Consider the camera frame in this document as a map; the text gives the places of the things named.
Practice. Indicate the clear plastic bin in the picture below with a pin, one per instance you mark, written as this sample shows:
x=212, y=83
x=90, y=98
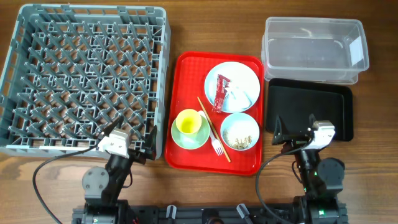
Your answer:
x=314, y=49

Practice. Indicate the green saucer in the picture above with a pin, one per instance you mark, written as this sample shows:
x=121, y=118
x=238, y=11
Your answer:
x=191, y=142

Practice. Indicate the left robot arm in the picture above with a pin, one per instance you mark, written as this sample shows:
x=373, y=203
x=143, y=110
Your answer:
x=103, y=185

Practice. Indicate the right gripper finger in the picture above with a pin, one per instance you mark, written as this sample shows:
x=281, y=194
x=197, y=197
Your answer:
x=312, y=120
x=281, y=134

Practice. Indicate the black plastic tray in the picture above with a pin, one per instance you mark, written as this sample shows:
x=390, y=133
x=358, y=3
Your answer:
x=294, y=101

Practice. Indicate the yellow cup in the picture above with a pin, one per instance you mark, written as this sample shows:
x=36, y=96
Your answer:
x=188, y=121

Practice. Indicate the white plastic fork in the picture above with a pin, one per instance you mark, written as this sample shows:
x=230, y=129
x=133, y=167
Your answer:
x=214, y=141

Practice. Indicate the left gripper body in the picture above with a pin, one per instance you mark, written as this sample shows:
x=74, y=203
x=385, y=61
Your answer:
x=137, y=156

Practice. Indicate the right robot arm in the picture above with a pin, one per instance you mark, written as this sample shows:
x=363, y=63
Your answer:
x=322, y=179

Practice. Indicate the food scraps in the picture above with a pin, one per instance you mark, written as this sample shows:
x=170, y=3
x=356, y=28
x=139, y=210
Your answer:
x=237, y=139

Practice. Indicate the grey dishwasher rack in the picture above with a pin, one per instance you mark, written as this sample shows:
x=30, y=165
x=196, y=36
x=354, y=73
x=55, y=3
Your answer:
x=71, y=70

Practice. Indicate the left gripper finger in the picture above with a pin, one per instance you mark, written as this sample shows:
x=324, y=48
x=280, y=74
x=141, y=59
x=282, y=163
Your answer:
x=150, y=144
x=115, y=124

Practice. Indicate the red plastic tray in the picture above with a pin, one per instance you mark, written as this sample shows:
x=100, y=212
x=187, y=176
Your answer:
x=189, y=79

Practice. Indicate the light blue plate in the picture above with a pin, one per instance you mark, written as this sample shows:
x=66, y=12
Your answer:
x=240, y=75

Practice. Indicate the wooden chopstick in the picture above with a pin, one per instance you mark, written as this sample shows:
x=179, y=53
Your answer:
x=215, y=132

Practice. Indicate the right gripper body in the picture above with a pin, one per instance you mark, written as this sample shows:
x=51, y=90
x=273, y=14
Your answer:
x=298, y=143

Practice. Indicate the red sauce packet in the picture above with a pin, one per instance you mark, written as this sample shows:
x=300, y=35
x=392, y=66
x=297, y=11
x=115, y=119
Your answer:
x=221, y=85

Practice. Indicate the white napkin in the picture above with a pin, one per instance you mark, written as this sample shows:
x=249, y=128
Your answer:
x=239, y=97

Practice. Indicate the light blue bowl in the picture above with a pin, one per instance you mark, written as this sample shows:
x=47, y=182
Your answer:
x=243, y=122

